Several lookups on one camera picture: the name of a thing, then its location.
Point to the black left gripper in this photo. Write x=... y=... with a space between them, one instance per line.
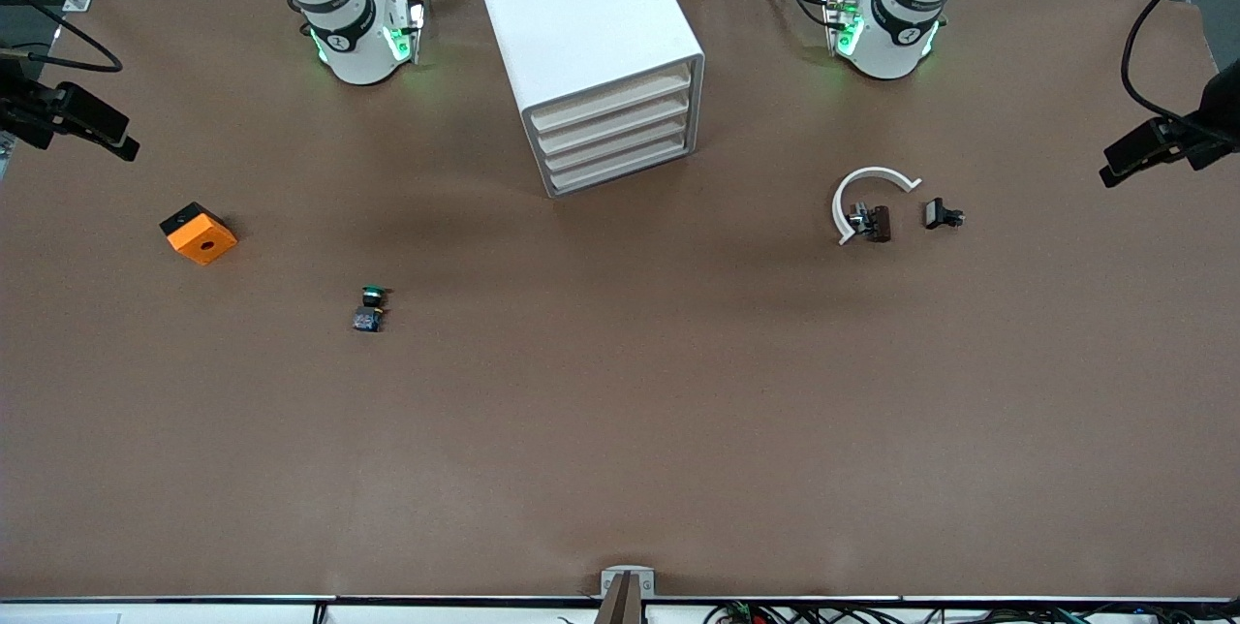
x=1213 y=133

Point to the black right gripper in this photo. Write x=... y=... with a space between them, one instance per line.
x=27 y=110

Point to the white plastic drawer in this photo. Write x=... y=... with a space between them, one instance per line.
x=615 y=120
x=620 y=141
x=610 y=99
x=625 y=164

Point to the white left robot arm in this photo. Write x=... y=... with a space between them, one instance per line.
x=886 y=43

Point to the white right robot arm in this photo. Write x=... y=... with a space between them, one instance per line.
x=339 y=23

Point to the white drawer cabinet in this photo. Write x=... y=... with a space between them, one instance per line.
x=581 y=14

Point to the orange block with black face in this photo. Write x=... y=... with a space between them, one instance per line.
x=203 y=238

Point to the small dark brown block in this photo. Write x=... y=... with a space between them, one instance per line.
x=877 y=225

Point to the brown table mat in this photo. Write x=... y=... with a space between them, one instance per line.
x=620 y=411

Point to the black push switch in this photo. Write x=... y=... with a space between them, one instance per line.
x=935 y=213

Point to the white curved plastic bracket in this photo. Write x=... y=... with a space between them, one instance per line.
x=872 y=171

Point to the green push button switch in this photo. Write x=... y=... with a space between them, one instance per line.
x=368 y=320

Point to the white table edge rail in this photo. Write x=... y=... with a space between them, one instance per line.
x=436 y=614

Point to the grey metal edge bracket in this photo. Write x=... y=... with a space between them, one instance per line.
x=628 y=595

